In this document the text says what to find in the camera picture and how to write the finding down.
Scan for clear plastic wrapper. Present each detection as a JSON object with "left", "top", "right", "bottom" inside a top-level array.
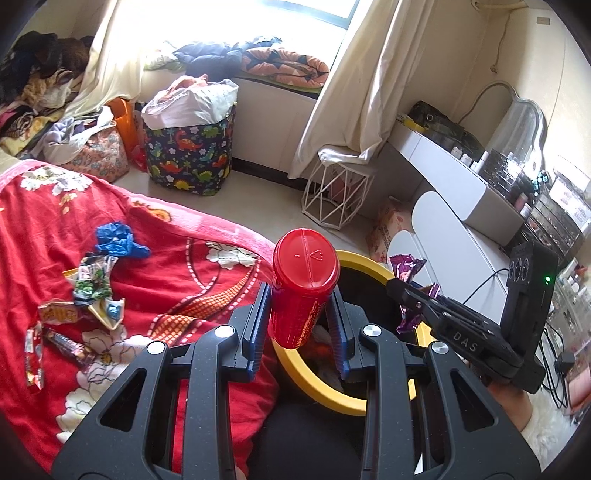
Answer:
[{"left": 25, "top": 323, "right": 47, "bottom": 393}]

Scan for white rounded drawer cabinet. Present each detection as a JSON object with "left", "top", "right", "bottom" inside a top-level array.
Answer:
[{"left": 388, "top": 191, "right": 522, "bottom": 324}]

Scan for dinosaur print laundry basket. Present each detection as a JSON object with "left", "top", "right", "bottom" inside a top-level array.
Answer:
[{"left": 142, "top": 104, "right": 237, "bottom": 197}]

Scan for purple snack wrapper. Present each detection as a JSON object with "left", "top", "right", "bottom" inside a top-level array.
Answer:
[{"left": 389, "top": 254, "right": 441, "bottom": 335}]

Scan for beige white garment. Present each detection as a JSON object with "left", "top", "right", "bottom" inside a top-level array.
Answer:
[{"left": 21, "top": 69, "right": 81, "bottom": 109}]

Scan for white wire stool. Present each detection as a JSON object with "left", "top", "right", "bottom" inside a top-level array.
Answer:
[{"left": 301, "top": 159, "right": 377, "bottom": 230}]

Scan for blue plastic bag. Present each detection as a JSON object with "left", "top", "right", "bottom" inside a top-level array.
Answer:
[{"left": 95, "top": 222, "right": 151, "bottom": 260}]

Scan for pink floral bag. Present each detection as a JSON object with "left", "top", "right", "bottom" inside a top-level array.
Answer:
[{"left": 60, "top": 127, "right": 131, "bottom": 181}]

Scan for pale lavender garment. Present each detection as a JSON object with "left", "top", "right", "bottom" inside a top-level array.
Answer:
[{"left": 34, "top": 106, "right": 114, "bottom": 160}]

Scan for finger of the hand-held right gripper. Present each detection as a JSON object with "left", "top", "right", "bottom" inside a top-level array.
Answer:
[
  {"left": 386, "top": 278, "right": 446, "bottom": 324},
  {"left": 418, "top": 286, "right": 467, "bottom": 315}
]

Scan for white plastic bag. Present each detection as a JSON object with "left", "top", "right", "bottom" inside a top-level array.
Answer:
[{"left": 141, "top": 78, "right": 239, "bottom": 130}]

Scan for dark camouflage bag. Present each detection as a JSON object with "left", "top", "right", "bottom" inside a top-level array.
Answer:
[{"left": 409, "top": 100, "right": 485, "bottom": 153}]

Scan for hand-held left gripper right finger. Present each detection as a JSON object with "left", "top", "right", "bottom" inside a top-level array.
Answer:
[{"left": 325, "top": 291, "right": 541, "bottom": 480}]

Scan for wavy framed mirror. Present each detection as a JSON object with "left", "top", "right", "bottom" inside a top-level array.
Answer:
[{"left": 485, "top": 80, "right": 550, "bottom": 181}]

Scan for red floral blanket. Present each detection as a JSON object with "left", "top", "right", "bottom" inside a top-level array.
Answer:
[{"left": 0, "top": 159, "right": 287, "bottom": 476}]

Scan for pink orange garment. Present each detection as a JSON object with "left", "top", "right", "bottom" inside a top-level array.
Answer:
[{"left": 168, "top": 75, "right": 211, "bottom": 93}]

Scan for white vanity desk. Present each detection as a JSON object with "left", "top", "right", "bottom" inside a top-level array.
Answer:
[{"left": 388, "top": 124, "right": 529, "bottom": 247}]

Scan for black cable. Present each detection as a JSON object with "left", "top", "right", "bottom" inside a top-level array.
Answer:
[{"left": 462, "top": 270, "right": 511, "bottom": 305}]

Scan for clear cosmetics drawer organizer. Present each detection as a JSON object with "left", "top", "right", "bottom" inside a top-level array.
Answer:
[{"left": 522, "top": 182, "right": 587, "bottom": 273}]

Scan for orange patterned quilt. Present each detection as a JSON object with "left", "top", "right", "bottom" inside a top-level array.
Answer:
[{"left": 240, "top": 46, "right": 331, "bottom": 90}]

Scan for brown patterned blanket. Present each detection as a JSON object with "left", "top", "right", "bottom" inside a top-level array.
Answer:
[{"left": 0, "top": 104, "right": 65, "bottom": 155}]

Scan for blue yellow snack wrapper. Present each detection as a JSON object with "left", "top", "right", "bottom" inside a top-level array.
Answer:
[{"left": 90, "top": 298, "right": 126, "bottom": 329}]

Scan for green snack wrapper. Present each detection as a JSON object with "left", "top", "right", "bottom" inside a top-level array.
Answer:
[{"left": 62, "top": 254, "right": 118, "bottom": 305}]

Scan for orange snack wrapper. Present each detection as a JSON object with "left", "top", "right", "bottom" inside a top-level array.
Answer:
[{"left": 37, "top": 300, "right": 86, "bottom": 326}]

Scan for yellow rimmed black trash bin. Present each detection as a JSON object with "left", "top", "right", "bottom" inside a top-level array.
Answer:
[{"left": 272, "top": 249, "right": 437, "bottom": 417}]

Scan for red plastic cup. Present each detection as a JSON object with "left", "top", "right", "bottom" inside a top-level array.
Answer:
[{"left": 268, "top": 228, "right": 341, "bottom": 350}]

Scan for pink cardboard box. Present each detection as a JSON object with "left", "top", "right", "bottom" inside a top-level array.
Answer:
[{"left": 366, "top": 198, "right": 414, "bottom": 264}]

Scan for person's dark pants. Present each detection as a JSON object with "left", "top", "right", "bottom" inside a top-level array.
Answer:
[{"left": 245, "top": 399, "right": 370, "bottom": 480}]

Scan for pile of dark clothes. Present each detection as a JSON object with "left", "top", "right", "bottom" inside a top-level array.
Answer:
[{"left": 0, "top": 31, "right": 95, "bottom": 100}]

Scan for black framed window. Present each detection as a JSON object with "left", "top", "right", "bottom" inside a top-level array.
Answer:
[{"left": 139, "top": 0, "right": 361, "bottom": 51}]

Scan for cream curtain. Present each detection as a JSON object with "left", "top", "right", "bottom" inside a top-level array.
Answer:
[
  {"left": 288, "top": 0, "right": 435, "bottom": 181},
  {"left": 62, "top": 0, "right": 158, "bottom": 118}
]

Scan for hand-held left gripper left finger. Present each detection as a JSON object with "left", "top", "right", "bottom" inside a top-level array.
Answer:
[{"left": 51, "top": 281, "right": 273, "bottom": 480}]

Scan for orange bag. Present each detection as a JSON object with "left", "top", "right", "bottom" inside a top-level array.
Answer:
[{"left": 108, "top": 98, "right": 148, "bottom": 171}]

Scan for person's right forearm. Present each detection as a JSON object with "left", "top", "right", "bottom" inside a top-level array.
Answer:
[{"left": 466, "top": 362, "right": 585, "bottom": 460}]

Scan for white patterned box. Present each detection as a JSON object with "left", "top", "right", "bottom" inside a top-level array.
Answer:
[{"left": 551, "top": 156, "right": 591, "bottom": 206}]

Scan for black down jacket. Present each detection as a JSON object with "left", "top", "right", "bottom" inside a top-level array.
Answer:
[{"left": 173, "top": 41, "right": 245, "bottom": 70}]

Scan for dark candy bar wrapper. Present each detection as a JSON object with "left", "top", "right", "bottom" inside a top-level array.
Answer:
[{"left": 44, "top": 328, "right": 100, "bottom": 365}]

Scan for green print pillow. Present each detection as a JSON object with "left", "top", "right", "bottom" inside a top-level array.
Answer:
[{"left": 143, "top": 41, "right": 185, "bottom": 72}]

